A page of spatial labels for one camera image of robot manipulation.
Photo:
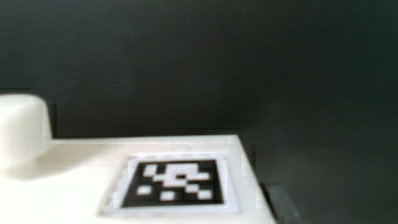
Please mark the white front drawer box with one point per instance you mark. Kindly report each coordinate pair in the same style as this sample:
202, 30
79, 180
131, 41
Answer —
155, 180

